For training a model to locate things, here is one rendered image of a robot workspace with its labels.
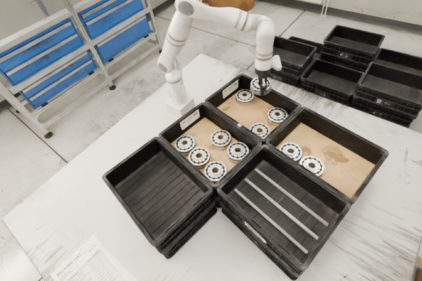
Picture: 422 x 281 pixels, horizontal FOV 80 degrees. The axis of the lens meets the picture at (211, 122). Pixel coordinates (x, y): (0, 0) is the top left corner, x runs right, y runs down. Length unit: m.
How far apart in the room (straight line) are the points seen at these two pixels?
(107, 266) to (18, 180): 1.75
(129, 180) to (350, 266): 0.98
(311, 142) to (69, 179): 1.27
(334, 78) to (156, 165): 1.69
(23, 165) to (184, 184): 2.04
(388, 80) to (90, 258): 2.19
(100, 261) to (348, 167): 1.14
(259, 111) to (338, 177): 0.50
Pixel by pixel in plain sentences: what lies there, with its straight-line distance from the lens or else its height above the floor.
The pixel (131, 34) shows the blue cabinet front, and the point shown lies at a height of 0.43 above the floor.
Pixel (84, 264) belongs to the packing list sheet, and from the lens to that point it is 1.34.
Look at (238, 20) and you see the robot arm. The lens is 1.02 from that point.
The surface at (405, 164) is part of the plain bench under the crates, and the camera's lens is 1.55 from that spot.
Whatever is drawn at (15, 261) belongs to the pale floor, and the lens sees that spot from 2.48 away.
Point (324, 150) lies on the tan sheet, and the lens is 1.28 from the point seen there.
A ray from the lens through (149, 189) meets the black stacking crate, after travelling 1.20.
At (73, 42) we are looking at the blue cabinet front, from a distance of 2.82.
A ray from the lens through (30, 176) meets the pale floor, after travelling 2.82.
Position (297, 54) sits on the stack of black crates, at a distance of 2.40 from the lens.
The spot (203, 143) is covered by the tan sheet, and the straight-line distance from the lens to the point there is 1.27.
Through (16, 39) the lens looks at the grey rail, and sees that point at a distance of 2.62.
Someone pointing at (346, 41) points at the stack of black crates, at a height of 0.49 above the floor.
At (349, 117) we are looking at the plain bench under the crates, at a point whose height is 0.70.
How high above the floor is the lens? 1.85
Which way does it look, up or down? 49 degrees down
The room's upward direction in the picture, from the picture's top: 9 degrees counter-clockwise
